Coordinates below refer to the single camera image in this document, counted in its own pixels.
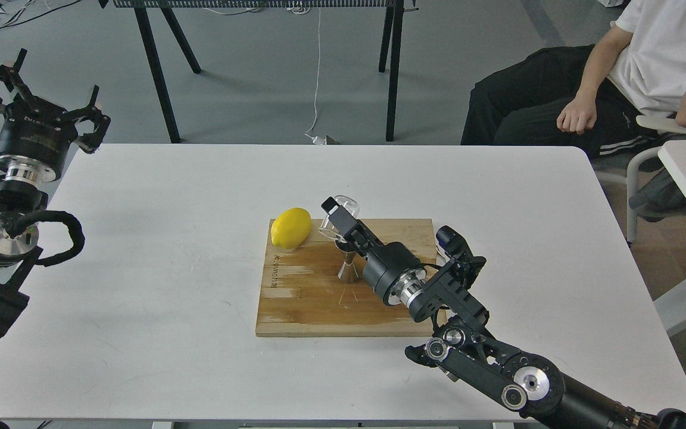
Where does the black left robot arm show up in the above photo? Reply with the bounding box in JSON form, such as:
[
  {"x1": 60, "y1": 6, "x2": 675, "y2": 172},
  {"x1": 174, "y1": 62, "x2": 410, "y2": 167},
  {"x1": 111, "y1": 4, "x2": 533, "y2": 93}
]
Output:
[{"x1": 0, "y1": 49, "x2": 111, "y2": 339}]

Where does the small clear glass cup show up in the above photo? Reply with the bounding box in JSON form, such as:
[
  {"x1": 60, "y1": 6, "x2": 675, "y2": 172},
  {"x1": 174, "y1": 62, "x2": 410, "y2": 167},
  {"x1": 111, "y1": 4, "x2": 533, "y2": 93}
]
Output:
[{"x1": 318, "y1": 195, "x2": 360, "y2": 240}]

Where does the person's right hand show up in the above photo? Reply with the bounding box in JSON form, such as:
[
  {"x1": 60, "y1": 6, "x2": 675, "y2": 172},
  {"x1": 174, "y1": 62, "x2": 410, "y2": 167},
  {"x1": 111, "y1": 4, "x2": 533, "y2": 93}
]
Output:
[{"x1": 556, "y1": 95, "x2": 598, "y2": 134}]

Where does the yellow lemon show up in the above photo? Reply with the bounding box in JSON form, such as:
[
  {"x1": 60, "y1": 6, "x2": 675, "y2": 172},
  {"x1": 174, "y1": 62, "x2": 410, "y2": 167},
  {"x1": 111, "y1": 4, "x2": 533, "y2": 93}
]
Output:
[{"x1": 270, "y1": 207, "x2": 312, "y2": 249}]

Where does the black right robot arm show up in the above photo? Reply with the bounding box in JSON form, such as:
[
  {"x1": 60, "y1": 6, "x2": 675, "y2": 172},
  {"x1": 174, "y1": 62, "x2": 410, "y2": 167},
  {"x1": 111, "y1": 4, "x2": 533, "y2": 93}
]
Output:
[{"x1": 320, "y1": 197, "x2": 686, "y2": 428}]

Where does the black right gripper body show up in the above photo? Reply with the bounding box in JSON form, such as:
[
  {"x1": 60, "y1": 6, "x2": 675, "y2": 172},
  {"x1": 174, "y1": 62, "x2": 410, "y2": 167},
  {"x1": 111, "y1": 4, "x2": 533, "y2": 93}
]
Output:
[{"x1": 363, "y1": 242, "x2": 426, "y2": 307}]

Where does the steel double jigger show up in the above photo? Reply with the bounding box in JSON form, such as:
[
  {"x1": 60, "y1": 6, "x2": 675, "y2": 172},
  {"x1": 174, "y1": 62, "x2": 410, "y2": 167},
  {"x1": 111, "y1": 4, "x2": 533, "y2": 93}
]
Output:
[{"x1": 337, "y1": 247, "x2": 360, "y2": 283}]

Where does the white cable on floor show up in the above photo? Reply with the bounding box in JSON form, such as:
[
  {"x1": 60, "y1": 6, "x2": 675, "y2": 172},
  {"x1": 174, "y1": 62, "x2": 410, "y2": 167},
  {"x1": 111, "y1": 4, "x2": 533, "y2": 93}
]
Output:
[{"x1": 304, "y1": 7, "x2": 341, "y2": 145}]

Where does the wooden cutting board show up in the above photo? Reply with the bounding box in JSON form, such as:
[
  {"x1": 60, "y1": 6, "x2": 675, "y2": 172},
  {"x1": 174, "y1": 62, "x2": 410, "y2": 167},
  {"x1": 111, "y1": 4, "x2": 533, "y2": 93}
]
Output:
[{"x1": 255, "y1": 218, "x2": 433, "y2": 337}]

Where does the seated person white shirt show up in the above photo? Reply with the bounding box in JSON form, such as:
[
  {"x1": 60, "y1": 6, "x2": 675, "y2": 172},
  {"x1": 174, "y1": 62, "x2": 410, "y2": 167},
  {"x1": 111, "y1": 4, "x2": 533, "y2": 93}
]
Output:
[{"x1": 460, "y1": 1, "x2": 686, "y2": 158}]

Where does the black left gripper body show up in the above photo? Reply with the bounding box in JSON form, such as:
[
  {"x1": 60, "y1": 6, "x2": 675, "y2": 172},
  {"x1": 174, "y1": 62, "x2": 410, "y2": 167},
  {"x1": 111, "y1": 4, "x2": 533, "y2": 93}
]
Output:
[{"x1": 0, "y1": 107, "x2": 86, "y2": 182}]

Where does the black metal frame table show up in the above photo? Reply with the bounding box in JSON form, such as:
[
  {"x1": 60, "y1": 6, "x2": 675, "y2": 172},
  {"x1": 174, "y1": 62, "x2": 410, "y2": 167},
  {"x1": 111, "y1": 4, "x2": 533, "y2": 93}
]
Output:
[{"x1": 98, "y1": 0, "x2": 420, "y2": 144}]

